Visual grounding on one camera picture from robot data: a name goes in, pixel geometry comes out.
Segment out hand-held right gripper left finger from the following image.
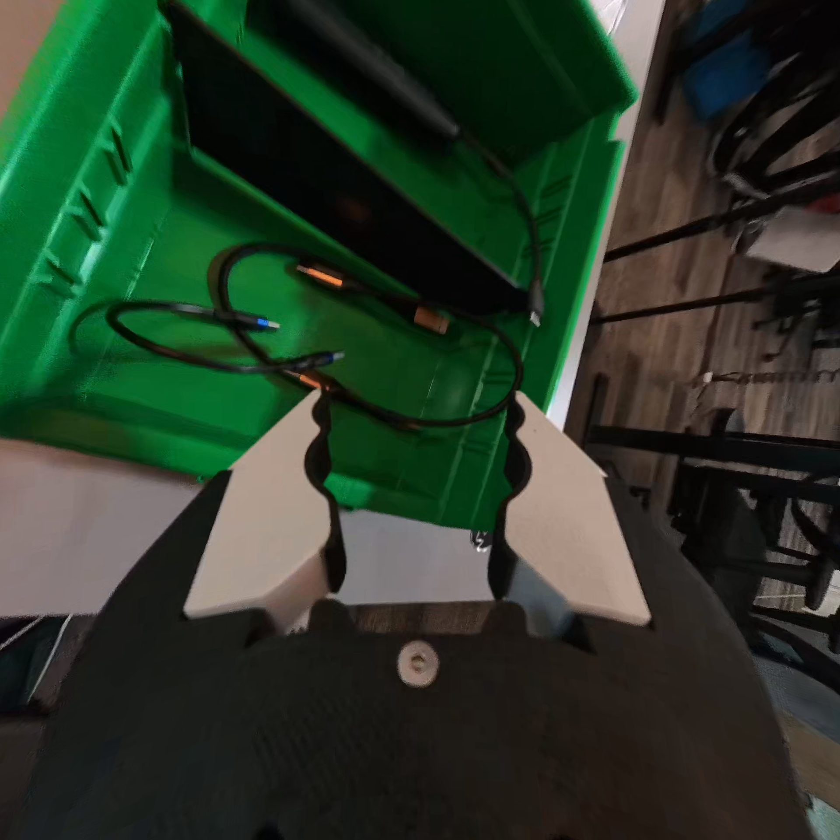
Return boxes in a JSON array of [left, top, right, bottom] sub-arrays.
[[182, 387, 347, 635]]

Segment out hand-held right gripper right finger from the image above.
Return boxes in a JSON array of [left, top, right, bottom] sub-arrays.
[[487, 390, 652, 632]]

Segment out black cable orange plugs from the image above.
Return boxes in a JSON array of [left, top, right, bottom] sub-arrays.
[[292, 262, 454, 336], [209, 243, 526, 431]]

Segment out grey hub cable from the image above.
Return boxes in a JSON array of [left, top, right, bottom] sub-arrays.
[[456, 128, 546, 329]]

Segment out green plastic bin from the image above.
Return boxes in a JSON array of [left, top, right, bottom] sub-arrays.
[[0, 0, 641, 532]]

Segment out black USB hub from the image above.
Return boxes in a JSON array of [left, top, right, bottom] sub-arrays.
[[246, 0, 460, 139]]

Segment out grey desk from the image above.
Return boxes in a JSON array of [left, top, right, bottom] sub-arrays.
[[0, 0, 667, 618]]

